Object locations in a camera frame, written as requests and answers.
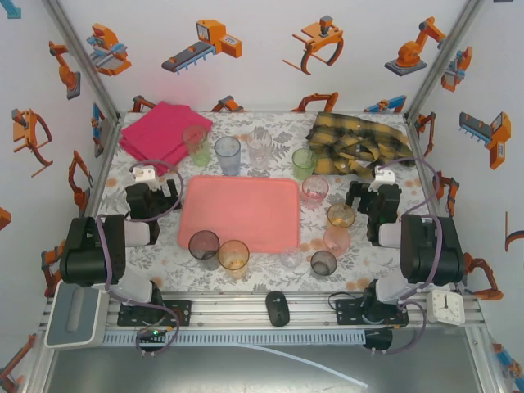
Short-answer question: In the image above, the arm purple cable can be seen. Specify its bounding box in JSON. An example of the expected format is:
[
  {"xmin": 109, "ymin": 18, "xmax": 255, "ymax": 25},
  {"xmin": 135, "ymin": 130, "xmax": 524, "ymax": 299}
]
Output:
[
  {"xmin": 364, "ymin": 157, "xmax": 444, "ymax": 355},
  {"xmin": 96, "ymin": 160, "xmax": 184, "ymax": 358}
]

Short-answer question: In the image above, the black electronics block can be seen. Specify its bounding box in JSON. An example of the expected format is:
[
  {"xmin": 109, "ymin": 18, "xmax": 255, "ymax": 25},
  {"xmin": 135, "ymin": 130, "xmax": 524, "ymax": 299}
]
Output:
[{"xmin": 363, "ymin": 329, "xmax": 394, "ymax": 354}]

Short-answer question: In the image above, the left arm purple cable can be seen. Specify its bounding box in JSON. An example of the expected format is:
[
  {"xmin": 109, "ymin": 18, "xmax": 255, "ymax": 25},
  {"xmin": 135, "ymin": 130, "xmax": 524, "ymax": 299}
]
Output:
[{"xmin": 96, "ymin": 160, "xmax": 184, "ymax": 358}]

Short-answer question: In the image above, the tall green plastic glass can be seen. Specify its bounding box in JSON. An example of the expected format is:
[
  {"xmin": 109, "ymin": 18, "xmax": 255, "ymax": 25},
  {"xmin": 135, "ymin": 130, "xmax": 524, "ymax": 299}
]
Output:
[{"xmin": 182, "ymin": 124, "xmax": 210, "ymax": 167}]

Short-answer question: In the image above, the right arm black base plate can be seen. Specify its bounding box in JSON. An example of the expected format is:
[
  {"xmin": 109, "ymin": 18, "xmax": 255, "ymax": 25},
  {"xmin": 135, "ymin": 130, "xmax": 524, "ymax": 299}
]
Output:
[{"xmin": 335, "ymin": 298, "xmax": 409, "ymax": 328}]

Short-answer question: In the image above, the short amber plastic glass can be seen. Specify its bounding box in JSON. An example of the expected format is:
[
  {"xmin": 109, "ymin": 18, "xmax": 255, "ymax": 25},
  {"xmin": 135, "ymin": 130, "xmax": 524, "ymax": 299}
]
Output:
[{"xmin": 326, "ymin": 203, "xmax": 356, "ymax": 229}]

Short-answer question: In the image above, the grey floral tablecloth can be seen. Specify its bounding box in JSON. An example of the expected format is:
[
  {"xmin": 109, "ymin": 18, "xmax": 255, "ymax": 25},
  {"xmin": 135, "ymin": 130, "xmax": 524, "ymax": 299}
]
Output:
[{"xmin": 96, "ymin": 111, "xmax": 455, "ymax": 294}]

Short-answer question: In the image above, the yellow black plaid shirt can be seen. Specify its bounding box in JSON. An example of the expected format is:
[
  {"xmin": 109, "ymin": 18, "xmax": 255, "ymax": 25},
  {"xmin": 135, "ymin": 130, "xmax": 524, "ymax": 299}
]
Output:
[{"xmin": 306, "ymin": 111, "xmax": 417, "ymax": 181}]

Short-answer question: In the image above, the tall blue plastic glass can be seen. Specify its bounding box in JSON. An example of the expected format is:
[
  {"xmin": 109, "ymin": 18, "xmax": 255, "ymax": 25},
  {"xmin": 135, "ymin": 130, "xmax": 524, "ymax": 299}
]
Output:
[{"xmin": 214, "ymin": 135, "xmax": 242, "ymax": 177}]

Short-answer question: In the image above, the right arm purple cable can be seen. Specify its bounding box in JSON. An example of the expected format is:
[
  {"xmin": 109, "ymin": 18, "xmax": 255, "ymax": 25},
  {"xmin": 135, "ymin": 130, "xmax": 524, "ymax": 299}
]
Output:
[{"xmin": 364, "ymin": 157, "xmax": 444, "ymax": 355}]

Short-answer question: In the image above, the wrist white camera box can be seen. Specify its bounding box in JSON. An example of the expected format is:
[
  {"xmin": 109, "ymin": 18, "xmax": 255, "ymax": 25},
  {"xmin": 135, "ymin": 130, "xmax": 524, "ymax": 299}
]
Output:
[
  {"xmin": 129, "ymin": 165, "xmax": 160, "ymax": 192},
  {"xmin": 370, "ymin": 165, "xmax": 395, "ymax": 192}
]

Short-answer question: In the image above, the tall dark brown glass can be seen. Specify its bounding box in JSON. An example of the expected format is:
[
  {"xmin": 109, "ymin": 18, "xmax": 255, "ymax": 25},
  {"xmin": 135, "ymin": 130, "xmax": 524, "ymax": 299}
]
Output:
[{"xmin": 187, "ymin": 230, "xmax": 221, "ymax": 271}]

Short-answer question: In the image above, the aluminium frame post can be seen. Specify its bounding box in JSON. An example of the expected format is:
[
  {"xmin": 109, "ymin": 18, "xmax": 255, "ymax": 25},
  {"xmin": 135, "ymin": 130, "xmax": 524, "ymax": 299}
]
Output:
[
  {"xmin": 40, "ymin": 0, "xmax": 124, "ymax": 124},
  {"xmin": 403, "ymin": 0, "xmax": 488, "ymax": 124}
]

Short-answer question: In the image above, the pink plastic tray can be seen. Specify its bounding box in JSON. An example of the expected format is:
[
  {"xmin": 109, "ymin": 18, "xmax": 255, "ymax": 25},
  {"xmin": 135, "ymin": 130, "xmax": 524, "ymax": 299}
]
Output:
[{"xmin": 177, "ymin": 174, "xmax": 302, "ymax": 254}]

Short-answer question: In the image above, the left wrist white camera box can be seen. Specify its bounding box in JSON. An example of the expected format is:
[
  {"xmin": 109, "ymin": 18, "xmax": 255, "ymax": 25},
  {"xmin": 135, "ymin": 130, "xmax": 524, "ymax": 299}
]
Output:
[{"xmin": 129, "ymin": 165, "xmax": 160, "ymax": 192}]

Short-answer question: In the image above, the grey white box device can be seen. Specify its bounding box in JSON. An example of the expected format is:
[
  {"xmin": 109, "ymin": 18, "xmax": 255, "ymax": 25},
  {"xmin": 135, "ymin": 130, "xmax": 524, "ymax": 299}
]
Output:
[{"xmin": 43, "ymin": 280, "xmax": 111, "ymax": 350}]

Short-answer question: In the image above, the aluminium table side rail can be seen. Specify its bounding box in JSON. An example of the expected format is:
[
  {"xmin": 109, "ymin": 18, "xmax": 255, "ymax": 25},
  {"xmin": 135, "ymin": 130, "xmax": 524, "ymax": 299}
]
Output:
[
  {"xmin": 79, "ymin": 114, "xmax": 126, "ymax": 218},
  {"xmin": 403, "ymin": 114, "xmax": 437, "ymax": 216}
]

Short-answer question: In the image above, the short dark grey glass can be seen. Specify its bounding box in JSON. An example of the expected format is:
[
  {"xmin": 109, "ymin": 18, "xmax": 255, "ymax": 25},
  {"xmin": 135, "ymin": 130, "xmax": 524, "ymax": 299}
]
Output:
[{"xmin": 309, "ymin": 250, "xmax": 338, "ymax": 278}]

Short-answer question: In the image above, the short salmon plastic glass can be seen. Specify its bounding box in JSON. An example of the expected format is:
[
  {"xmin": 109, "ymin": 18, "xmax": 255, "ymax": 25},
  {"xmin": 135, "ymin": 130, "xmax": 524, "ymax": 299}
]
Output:
[{"xmin": 322, "ymin": 226, "xmax": 352, "ymax": 259}]

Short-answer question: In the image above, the tall orange plastic glass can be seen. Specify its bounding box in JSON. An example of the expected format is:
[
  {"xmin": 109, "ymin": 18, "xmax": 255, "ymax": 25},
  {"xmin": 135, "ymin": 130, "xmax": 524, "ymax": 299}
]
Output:
[{"xmin": 217, "ymin": 239, "xmax": 251, "ymax": 281}]

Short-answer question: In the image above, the white square clock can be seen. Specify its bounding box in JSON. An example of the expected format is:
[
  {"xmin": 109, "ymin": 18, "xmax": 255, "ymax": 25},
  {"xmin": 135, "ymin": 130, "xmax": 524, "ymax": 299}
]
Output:
[{"xmin": 425, "ymin": 288, "xmax": 466, "ymax": 328}]

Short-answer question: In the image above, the black computer mouse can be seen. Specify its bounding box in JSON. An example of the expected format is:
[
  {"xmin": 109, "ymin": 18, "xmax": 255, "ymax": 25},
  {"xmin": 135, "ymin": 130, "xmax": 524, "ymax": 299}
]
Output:
[{"xmin": 264, "ymin": 290, "xmax": 291, "ymax": 328}]

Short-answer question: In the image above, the tall clear plastic glass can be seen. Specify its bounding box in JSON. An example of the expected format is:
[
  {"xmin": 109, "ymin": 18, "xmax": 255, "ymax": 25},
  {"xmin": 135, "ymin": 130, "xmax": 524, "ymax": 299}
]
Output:
[{"xmin": 246, "ymin": 129, "xmax": 273, "ymax": 169}]

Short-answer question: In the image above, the folded magenta cloth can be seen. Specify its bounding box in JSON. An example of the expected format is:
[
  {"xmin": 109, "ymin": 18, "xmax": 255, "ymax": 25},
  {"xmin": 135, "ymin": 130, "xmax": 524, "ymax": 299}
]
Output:
[{"xmin": 119, "ymin": 101, "xmax": 214, "ymax": 178}]

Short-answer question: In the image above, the short pink plastic glass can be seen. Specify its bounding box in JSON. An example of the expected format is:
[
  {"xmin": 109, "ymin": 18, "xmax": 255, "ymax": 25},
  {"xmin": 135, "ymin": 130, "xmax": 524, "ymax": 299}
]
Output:
[{"xmin": 301, "ymin": 175, "xmax": 330, "ymax": 210}]

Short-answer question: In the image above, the aluminium frame cross rail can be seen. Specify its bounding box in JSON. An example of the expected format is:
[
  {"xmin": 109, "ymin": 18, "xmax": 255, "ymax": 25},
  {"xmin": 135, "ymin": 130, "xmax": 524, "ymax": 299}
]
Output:
[{"xmin": 40, "ymin": 291, "xmax": 486, "ymax": 328}]

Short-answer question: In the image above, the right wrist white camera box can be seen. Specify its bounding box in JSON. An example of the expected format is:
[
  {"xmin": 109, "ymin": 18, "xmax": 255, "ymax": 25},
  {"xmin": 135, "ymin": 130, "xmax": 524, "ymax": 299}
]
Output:
[{"xmin": 370, "ymin": 165, "xmax": 395, "ymax": 192}]

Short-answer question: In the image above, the black board with green light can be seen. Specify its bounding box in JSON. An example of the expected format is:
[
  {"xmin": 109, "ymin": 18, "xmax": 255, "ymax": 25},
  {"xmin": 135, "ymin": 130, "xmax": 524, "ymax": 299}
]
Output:
[{"xmin": 136, "ymin": 326, "xmax": 169, "ymax": 349}]

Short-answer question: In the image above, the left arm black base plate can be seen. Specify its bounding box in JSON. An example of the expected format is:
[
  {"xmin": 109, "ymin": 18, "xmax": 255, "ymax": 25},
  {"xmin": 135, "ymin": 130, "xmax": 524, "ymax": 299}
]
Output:
[{"xmin": 117, "ymin": 300, "xmax": 193, "ymax": 328}]

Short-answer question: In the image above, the short green plastic glass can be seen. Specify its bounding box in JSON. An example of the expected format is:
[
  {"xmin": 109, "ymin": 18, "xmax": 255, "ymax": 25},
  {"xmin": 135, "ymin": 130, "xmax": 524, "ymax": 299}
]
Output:
[{"xmin": 291, "ymin": 147, "xmax": 319, "ymax": 180}]

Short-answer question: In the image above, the white slotted cable duct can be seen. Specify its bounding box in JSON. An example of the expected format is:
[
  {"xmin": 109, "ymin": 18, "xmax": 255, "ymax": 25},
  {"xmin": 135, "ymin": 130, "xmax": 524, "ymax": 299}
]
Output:
[{"xmin": 101, "ymin": 329, "xmax": 366, "ymax": 346}]

